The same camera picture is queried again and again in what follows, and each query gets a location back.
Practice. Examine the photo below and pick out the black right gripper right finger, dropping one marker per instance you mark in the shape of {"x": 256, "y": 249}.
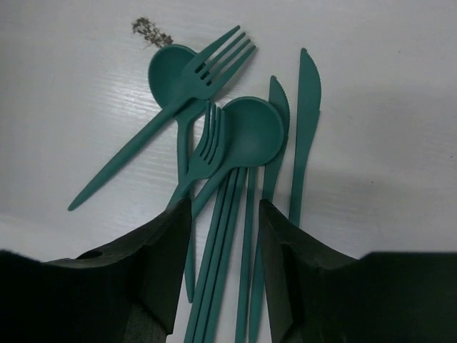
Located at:
{"x": 317, "y": 294}

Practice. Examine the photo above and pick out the green plastic spoon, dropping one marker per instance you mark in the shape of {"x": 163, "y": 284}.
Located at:
{"x": 164, "y": 73}
{"x": 251, "y": 121}

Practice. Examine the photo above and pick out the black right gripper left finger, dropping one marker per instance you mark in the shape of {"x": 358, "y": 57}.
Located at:
{"x": 125, "y": 291}

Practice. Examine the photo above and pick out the green plastic knife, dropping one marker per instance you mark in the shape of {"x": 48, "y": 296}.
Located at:
{"x": 277, "y": 144}
{"x": 307, "y": 116}

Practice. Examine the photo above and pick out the green plastic fork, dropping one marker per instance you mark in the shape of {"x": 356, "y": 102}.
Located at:
{"x": 208, "y": 154}
{"x": 202, "y": 78}

